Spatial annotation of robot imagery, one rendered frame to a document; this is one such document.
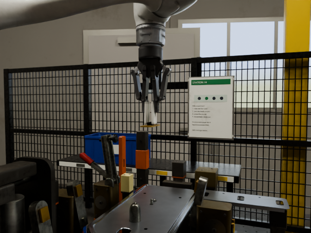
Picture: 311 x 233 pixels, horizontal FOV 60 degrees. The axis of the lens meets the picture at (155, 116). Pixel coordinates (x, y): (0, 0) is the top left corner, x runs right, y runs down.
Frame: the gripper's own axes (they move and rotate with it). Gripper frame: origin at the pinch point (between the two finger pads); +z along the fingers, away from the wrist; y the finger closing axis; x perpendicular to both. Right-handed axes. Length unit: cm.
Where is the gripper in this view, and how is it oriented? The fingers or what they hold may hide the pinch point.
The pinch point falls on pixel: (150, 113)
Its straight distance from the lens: 83.9
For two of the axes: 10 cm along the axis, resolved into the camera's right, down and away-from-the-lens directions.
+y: 9.4, 0.2, -3.4
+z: 0.0, 10.0, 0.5
